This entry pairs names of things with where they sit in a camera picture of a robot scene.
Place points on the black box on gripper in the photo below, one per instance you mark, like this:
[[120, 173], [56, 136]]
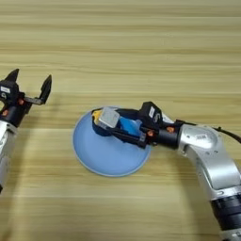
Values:
[[150, 113], [8, 89]]

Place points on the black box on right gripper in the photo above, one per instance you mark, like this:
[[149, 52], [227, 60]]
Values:
[[150, 113]]

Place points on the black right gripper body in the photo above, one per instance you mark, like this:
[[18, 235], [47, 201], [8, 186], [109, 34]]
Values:
[[164, 136]]

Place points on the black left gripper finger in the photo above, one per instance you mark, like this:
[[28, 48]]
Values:
[[46, 88], [13, 76]]

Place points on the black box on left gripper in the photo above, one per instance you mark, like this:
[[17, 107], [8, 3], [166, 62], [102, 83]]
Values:
[[8, 89]]

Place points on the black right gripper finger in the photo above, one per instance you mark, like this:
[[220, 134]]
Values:
[[130, 113], [131, 139]]

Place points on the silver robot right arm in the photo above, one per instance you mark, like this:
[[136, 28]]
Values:
[[207, 150]]

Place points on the light blue round plate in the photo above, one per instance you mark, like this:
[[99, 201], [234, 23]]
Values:
[[103, 153]]

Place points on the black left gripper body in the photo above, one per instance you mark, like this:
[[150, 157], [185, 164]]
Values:
[[14, 111]]

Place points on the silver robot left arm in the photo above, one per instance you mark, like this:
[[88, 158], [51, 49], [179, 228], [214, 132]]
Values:
[[6, 150]]

